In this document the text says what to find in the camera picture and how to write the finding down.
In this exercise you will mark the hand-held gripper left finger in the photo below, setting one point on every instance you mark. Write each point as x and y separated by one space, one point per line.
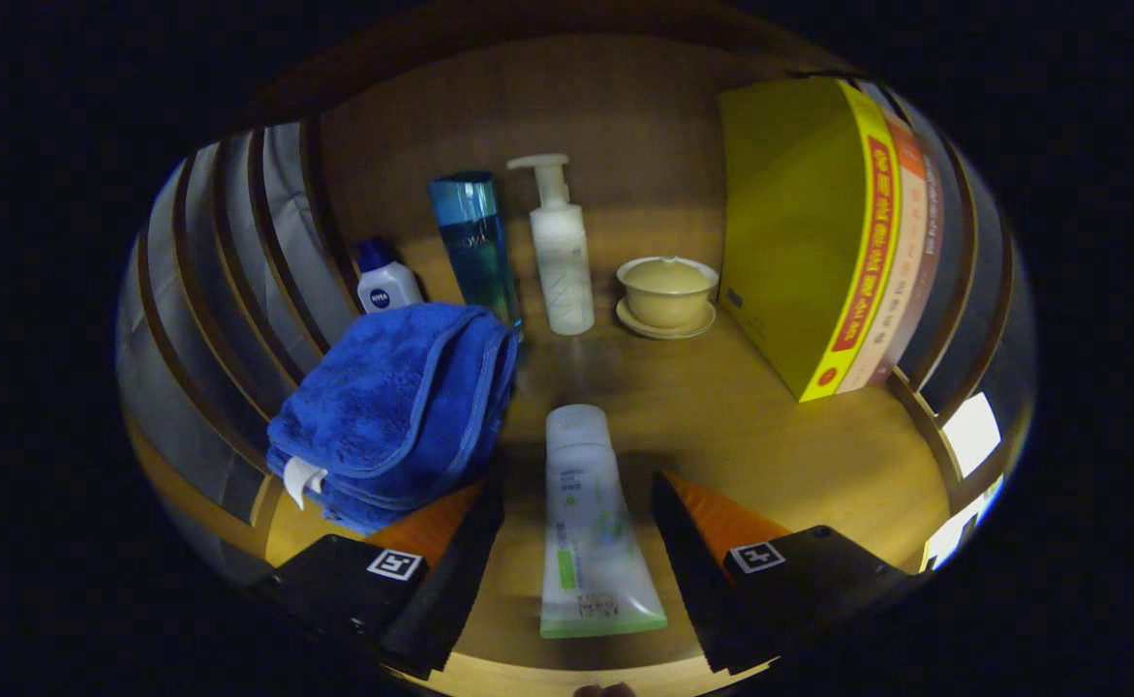
460 581

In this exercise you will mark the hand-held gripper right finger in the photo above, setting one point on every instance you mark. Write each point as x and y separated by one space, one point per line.
697 581

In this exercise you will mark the white green squeeze tube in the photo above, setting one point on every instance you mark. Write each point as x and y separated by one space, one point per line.
586 503

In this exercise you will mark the wooden countertop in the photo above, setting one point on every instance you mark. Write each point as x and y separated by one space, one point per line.
721 426

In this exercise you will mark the wooden cabinet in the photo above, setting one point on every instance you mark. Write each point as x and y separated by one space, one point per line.
625 106

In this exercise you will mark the folded blue towel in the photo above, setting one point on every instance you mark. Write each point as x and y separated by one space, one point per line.
392 397

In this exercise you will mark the beige lidded teacup with saucer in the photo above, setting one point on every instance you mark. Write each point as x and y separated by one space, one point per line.
668 295

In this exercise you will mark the small white bottle blue cap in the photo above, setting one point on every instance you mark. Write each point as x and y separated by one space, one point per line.
387 288

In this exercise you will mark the white pump bottle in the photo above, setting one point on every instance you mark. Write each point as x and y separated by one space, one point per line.
562 271

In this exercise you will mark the tall blue bottle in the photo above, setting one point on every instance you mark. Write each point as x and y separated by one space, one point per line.
475 252

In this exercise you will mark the yellow book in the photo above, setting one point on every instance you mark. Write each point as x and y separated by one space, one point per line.
789 232

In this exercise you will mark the orange book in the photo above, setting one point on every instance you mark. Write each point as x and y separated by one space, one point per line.
901 271

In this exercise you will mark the brown book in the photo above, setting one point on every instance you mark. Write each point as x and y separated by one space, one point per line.
930 232

